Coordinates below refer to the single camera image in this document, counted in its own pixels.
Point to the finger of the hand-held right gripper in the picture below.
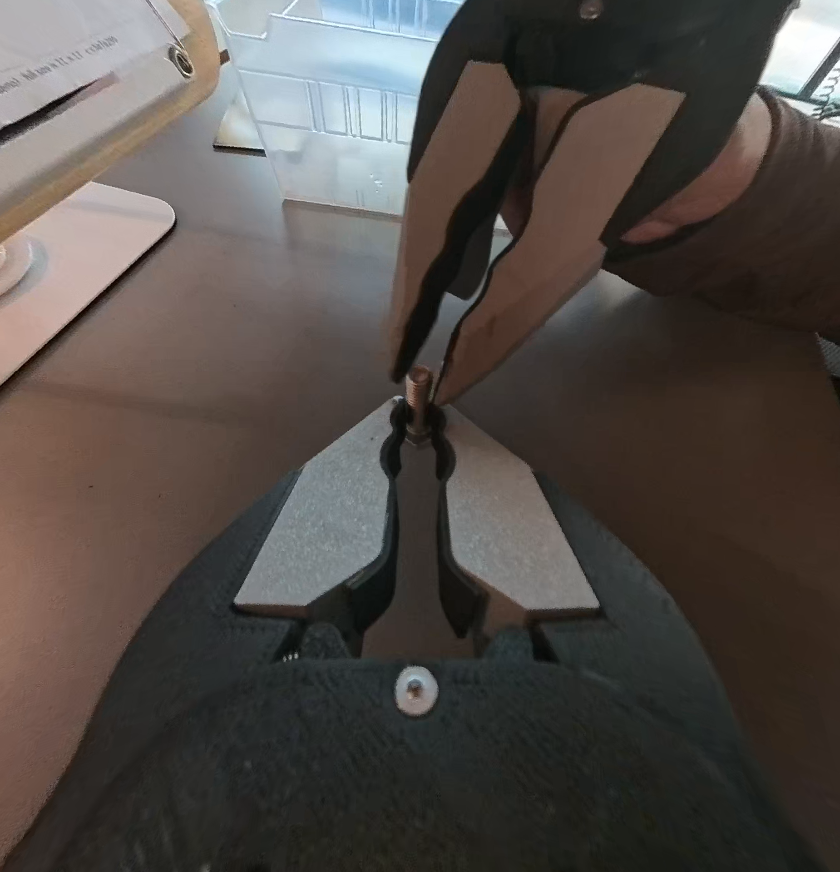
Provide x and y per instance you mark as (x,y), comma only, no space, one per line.
(454,170)
(583,177)

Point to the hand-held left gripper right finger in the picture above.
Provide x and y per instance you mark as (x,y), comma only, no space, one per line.
(515,531)

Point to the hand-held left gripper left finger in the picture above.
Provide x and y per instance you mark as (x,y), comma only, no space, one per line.
(311,531)

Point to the steel threaded bolt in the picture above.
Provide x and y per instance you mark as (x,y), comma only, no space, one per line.
(418,395)

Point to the person's right forearm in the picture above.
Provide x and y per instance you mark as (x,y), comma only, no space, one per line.
(794,231)

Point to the person's right hand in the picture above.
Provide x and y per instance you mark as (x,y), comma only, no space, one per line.
(719,177)

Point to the clear plastic bin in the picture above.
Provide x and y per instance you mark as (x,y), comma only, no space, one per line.
(324,88)

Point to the printed instruction sheet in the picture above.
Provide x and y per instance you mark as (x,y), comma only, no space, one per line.
(52,54)

